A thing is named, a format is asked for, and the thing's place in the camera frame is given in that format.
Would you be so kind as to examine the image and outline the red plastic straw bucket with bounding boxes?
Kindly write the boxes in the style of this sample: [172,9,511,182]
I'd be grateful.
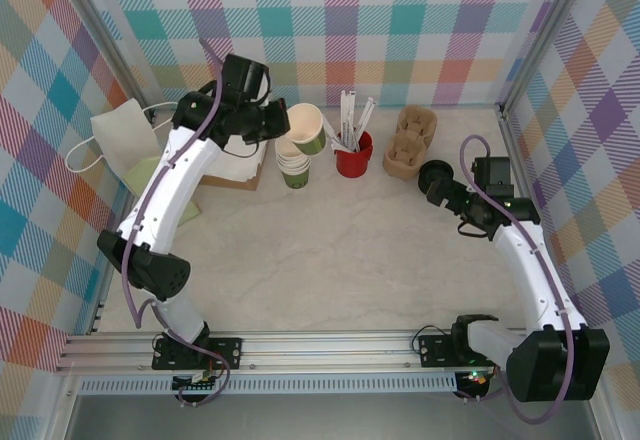
[333,129,374,179]

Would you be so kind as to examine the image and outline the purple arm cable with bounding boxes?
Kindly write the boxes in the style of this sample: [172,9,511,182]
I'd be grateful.
[459,134,576,426]
[121,38,232,408]

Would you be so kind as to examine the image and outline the brown pulp cup carrier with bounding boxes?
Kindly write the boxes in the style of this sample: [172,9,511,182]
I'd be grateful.
[383,105,439,183]

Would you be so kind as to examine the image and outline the aluminium side rail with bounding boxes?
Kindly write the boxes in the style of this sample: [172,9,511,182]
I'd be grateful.
[499,104,574,329]
[89,109,154,336]

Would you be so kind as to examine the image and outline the thin black left gripper cable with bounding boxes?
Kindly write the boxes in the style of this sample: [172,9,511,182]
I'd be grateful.
[219,137,262,159]

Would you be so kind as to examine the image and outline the grey metal sheet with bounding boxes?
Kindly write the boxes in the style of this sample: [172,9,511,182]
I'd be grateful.
[64,392,601,440]

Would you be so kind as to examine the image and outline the small circuit board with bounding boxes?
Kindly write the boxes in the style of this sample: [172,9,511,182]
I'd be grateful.
[172,367,221,395]
[454,369,494,390]

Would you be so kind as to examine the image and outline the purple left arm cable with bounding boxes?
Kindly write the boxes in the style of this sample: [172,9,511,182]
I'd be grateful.
[121,38,232,408]

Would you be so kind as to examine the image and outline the white slotted cable duct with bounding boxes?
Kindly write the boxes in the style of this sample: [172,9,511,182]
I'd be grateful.
[79,377,459,395]

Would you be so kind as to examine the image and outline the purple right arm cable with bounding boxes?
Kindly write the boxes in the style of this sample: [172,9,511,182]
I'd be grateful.
[459,134,576,426]

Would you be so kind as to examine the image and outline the white and green paper bag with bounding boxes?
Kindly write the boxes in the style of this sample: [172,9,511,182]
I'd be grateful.
[66,99,204,227]

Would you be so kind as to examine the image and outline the brown cardboard napkin tray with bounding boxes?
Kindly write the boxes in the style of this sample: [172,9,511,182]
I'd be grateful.
[198,172,262,193]

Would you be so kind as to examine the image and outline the white paper napkin stack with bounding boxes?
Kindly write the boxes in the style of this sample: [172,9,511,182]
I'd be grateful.
[218,137,277,184]

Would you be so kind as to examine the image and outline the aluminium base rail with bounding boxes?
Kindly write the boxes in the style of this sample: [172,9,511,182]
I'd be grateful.
[54,328,609,375]

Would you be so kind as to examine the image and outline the aluminium frame post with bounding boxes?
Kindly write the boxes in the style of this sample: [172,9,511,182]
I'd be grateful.
[58,0,154,124]
[498,0,597,111]

